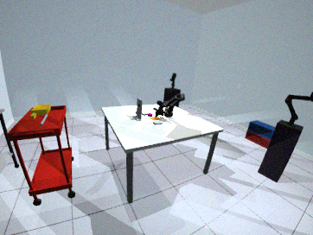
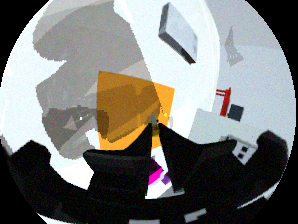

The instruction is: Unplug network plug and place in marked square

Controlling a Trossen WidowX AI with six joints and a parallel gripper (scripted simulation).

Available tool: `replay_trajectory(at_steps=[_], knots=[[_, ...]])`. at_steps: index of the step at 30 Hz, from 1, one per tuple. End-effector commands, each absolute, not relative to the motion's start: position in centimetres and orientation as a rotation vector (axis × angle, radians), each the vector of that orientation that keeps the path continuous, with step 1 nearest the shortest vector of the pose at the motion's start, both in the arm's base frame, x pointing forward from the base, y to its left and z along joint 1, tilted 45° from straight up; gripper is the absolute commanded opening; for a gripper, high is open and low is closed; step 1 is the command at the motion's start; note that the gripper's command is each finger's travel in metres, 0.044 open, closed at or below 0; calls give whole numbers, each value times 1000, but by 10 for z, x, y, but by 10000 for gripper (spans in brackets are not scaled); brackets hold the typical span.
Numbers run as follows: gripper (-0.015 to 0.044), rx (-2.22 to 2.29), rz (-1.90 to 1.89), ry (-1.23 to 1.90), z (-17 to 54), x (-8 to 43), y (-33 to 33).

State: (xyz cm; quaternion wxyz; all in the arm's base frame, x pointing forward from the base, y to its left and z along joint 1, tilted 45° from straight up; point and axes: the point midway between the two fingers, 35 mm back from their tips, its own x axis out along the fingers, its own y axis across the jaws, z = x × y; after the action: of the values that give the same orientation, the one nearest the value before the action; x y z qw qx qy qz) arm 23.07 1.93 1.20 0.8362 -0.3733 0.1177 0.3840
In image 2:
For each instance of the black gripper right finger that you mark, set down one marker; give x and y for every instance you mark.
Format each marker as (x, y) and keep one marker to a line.
(183, 157)

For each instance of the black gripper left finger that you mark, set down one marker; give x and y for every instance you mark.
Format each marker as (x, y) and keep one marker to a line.
(134, 160)

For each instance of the magenta cube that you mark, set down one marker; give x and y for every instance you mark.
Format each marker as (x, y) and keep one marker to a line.
(154, 171)

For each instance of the orange square marking on table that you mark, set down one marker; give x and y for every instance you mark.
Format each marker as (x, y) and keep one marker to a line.
(124, 106)

